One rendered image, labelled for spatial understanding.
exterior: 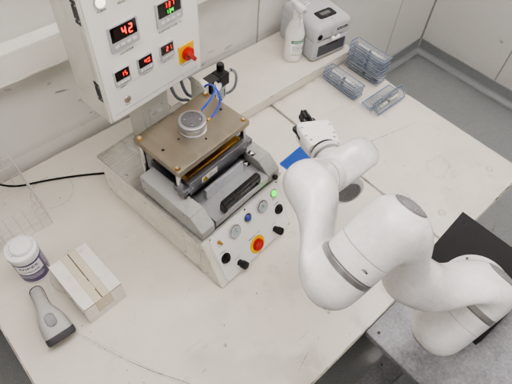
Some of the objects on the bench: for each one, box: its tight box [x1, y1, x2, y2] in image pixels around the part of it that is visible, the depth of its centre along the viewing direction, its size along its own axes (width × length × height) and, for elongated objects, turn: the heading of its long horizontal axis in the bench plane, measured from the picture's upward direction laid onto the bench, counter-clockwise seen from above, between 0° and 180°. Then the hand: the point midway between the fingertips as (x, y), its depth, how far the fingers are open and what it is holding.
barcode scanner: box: [29, 286, 76, 347], centre depth 127 cm, size 20×8×8 cm, turn 40°
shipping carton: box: [48, 242, 126, 324], centre depth 132 cm, size 19×13×9 cm
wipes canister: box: [3, 235, 50, 283], centre depth 132 cm, size 9×9×15 cm
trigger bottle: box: [283, 0, 307, 62], centre depth 189 cm, size 9×8×25 cm
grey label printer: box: [280, 0, 350, 61], centre depth 199 cm, size 25×20×17 cm
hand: (305, 117), depth 133 cm, fingers closed
